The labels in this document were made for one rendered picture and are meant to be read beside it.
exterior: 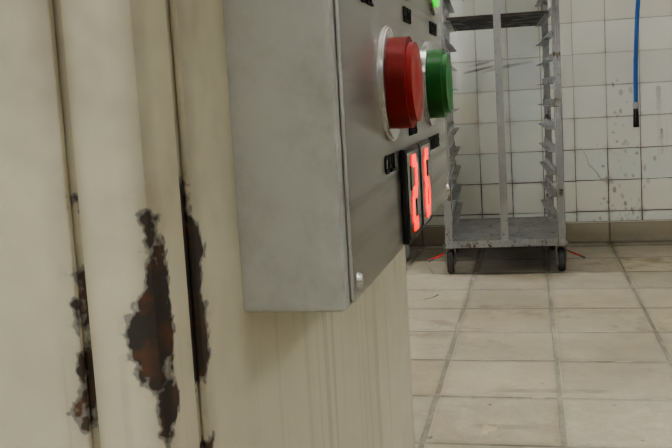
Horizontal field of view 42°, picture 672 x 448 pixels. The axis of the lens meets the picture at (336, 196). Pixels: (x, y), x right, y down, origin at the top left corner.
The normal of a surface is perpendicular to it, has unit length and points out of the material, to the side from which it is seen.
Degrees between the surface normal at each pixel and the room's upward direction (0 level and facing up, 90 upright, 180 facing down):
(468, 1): 90
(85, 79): 90
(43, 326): 90
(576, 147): 90
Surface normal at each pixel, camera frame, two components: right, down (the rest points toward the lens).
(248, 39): -0.23, 0.12
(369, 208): 0.97, -0.03
